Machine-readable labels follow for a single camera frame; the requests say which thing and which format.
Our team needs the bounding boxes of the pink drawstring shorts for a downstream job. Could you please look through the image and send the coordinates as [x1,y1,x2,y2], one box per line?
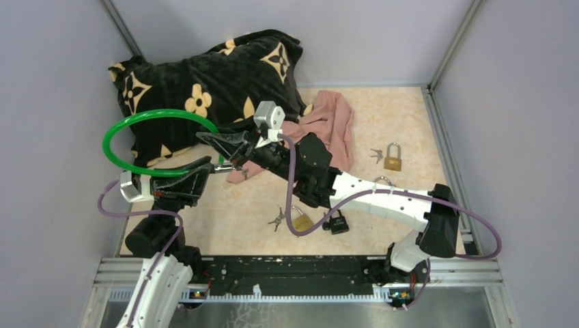
[226,90,356,185]

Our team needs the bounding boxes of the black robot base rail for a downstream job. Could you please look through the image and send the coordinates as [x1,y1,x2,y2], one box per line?
[180,256,427,303]

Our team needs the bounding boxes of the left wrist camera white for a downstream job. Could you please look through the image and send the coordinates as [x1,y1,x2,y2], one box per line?
[119,171,154,203]

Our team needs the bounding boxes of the black Kaijing padlock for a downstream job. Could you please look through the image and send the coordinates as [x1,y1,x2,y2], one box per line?
[322,210,350,235]

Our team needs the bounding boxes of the green cable lock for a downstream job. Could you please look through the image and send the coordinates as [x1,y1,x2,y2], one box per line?
[102,109,227,178]

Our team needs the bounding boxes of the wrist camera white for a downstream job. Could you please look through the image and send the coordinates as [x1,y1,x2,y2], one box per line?
[119,171,154,203]
[253,100,285,148]

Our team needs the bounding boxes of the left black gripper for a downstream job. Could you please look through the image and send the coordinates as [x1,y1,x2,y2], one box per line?
[149,156,213,230]

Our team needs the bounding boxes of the brass padlock with shackle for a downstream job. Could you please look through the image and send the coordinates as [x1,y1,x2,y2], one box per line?
[268,206,313,232]

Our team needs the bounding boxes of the black floral pillow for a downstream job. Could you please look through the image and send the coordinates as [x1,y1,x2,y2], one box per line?
[108,29,312,133]

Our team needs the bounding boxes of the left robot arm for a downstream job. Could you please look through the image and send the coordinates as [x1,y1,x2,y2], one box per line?
[118,156,215,327]

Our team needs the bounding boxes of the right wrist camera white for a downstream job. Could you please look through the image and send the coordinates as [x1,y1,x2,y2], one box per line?
[253,100,285,148]

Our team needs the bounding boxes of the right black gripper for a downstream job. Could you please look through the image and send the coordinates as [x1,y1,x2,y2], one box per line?
[197,118,302,185]

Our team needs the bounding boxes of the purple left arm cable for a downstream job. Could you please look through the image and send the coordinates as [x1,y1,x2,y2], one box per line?
[97,178,185,328]

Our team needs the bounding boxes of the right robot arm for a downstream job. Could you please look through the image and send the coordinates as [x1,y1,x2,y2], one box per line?
[197,131,459,282]

